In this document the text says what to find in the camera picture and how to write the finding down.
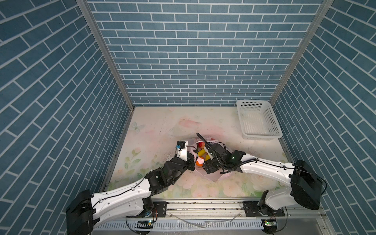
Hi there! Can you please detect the pink plastic bag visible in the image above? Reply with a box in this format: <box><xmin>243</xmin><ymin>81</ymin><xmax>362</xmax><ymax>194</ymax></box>
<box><xmin>190</xmin><ymin>137</ymin><xmax>233</xmax><ymax>182</ymax></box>

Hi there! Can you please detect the white plastic mesh basket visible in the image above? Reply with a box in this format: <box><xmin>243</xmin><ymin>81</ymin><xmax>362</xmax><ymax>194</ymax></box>
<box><xmin>236</xmin><ymin>100</ymin><xmax>283</xmax><ymax>141</ymax></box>

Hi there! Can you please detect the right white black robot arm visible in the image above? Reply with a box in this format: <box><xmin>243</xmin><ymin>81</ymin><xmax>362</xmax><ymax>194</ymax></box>
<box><xmin>203</xmin><ymin>143</ymin><xmax>323</xmax><ymax>216</ymax></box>

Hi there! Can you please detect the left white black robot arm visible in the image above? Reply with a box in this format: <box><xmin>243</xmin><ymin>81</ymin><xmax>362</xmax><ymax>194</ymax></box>
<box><xmin>66</xmin><ymin>153</ymin><xmax>195</xmax><ymax>235</ymax></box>

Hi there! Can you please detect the red fruit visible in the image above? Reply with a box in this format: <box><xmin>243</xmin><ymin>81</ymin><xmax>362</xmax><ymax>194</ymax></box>
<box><xmin>197</xmin><ymin>142</ymin><xmax>206</xmax><ymax>149</ymax></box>

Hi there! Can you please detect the yellow banana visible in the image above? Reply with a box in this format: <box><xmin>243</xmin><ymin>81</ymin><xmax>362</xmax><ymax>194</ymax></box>
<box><xmin>198</xmin><ymin>149</ymin><xmax>208</xmax><ymax>160</ymax></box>

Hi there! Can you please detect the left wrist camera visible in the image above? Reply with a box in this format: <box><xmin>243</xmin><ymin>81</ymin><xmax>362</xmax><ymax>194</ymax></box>
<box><xmin>175</xmin><ymin>141</ymin><xmax>189</xmax><ymax>162</ymax></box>

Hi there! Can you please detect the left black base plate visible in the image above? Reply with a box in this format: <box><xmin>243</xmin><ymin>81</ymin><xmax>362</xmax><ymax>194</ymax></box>
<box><xmin>137</xmin><ymin>201</ymin><xmax>167</xmax><ymax>218</ymax></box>

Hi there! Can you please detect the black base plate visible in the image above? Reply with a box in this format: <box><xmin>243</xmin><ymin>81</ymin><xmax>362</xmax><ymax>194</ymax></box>
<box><xmin>137</xmin><ymin>201</ymin><xmax>167</xmax><ymax>218</ymax></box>
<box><xmin>242</xmin><ymin>201</ymin><xmax>285</xmax><ymax>217</ymax></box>

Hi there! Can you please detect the aluminium mounting rail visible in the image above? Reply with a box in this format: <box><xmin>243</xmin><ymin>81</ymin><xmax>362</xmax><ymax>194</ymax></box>
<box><xmin>83</xmin><ymin>198</ymin><xmax>328</xmax><ymax>221</ymax></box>

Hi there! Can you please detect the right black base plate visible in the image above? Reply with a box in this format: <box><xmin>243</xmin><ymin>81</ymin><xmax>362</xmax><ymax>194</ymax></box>
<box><xmin>242</xmin><ymin>201</ymin><xmax>285</xmax><ymax>217</ymax></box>

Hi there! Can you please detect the white slotted cable duct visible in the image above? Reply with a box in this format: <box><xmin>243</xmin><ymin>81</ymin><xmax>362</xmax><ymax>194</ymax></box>
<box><xmin>94</xmin><ymin>219</ymin><xmax>264</xmax><ymax>232</ymax></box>

